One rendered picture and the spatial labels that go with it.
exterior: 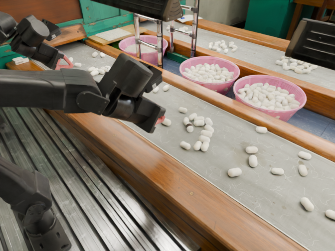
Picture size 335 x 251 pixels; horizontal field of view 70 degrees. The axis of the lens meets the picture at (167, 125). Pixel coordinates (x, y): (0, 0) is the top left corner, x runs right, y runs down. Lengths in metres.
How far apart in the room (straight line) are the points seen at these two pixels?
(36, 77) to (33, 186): 0.24
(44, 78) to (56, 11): 1.03
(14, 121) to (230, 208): 0.86
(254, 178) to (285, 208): 0.10
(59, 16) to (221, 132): 1.04
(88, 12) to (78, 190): 1.04
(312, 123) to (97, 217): 0.83
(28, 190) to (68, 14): 1.08
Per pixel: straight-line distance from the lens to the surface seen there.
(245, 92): 1.07
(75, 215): 0.72
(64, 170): 0.83
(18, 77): 0.45
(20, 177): 0.58
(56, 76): 0.46
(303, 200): 0.68
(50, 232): 0.70
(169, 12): 0.77
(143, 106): 0.52
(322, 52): 0.58
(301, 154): 0.79
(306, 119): 1.09
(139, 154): 0.68
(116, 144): 0.72
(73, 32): 1.44
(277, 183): 0.71
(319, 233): 0.66
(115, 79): 0.47
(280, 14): 3.56
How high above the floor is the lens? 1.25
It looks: 39 degrees down
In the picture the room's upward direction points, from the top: straight up
